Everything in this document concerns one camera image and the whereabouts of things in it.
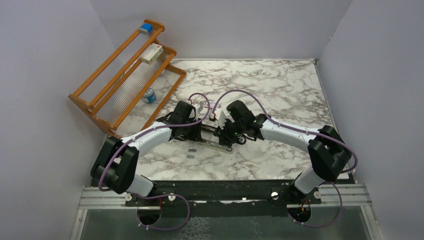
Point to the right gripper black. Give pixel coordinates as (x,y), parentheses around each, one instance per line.
(219,131)

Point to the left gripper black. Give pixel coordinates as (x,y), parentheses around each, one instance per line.
(196,135)

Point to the black stapler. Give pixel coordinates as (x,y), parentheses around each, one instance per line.
(212,128)

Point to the red white staple box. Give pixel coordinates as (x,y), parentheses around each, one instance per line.
(210,105)

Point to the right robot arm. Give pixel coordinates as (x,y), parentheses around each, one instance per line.
(324,145)

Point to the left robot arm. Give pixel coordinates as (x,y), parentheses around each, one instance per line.
(115,166)

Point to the blue white jar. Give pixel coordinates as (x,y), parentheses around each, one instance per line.
(149,96)

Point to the orange wooden shelf rack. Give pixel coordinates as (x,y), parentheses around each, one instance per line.
(109,94)

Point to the white red box on shelf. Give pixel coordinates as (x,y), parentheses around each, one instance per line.
(151,53)

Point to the blue grey eraser block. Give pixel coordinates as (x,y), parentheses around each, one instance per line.
(145,29)

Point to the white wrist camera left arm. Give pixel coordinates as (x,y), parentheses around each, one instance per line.
(195,114)

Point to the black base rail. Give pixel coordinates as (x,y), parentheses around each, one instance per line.
(226,198)

